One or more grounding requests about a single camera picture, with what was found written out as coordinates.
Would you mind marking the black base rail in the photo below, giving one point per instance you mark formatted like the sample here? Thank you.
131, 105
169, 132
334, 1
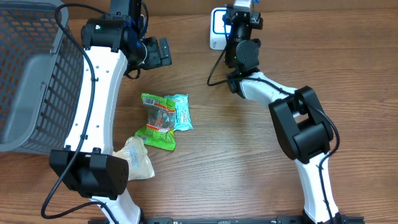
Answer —
340, 219

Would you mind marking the green clear snack bag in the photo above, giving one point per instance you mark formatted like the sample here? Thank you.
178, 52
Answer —
159, 130

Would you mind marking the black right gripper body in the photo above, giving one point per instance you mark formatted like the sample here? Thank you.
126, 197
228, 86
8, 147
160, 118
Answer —
237, 25

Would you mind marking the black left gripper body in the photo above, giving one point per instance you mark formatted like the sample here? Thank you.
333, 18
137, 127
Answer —
153, 58

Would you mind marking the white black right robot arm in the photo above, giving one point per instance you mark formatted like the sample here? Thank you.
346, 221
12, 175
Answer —
303, 130

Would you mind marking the dark grey plastic basket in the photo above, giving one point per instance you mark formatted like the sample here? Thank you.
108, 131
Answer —
41, 76

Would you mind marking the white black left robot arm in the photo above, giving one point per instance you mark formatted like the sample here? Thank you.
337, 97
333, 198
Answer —
113, 46

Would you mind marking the beige clear plastic bag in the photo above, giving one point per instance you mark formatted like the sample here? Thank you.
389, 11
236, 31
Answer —
135, 153

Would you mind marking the teal wet wipes pack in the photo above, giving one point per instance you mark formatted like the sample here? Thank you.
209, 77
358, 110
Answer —
183, 121

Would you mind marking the white barcode scanner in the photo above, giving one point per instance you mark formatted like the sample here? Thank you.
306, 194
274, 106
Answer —
218, 29

